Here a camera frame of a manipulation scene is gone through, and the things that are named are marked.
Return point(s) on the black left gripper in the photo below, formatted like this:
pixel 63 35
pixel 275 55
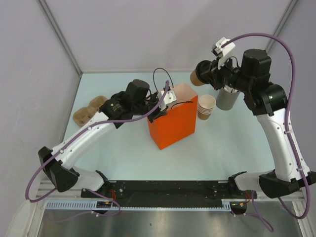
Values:
pixel 158 114

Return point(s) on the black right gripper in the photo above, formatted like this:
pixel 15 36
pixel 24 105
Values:
pixel 214 74

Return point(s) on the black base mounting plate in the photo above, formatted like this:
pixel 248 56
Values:
pixel 161 192

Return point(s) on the grey straw holder tube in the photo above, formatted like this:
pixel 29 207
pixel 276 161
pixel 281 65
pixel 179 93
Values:
pixel 226 100

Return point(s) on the white slotted cable duct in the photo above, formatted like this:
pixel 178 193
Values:
pixel 218 205

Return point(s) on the single black cup lid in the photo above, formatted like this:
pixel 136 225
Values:
pixel 203 72

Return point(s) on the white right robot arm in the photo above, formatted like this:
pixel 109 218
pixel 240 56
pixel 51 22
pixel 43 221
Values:
pixel 267 101

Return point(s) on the orange paper bag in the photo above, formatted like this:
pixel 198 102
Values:
pixel 180 119

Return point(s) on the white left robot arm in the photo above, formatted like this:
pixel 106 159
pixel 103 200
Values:
pixel 59 163

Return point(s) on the single brown paper cup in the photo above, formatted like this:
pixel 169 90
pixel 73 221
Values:
pixel 194 79

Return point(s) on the brown pulp cup carrier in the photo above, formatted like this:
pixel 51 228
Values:
pixel 85 114

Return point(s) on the stacked brown paper cups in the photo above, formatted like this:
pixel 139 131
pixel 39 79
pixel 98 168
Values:
pixel 206 105

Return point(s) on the aluminium frame rail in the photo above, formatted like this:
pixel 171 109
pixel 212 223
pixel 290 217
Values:
pixel 46 186

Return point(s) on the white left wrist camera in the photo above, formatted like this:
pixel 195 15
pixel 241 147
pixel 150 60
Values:
pixel 169 98

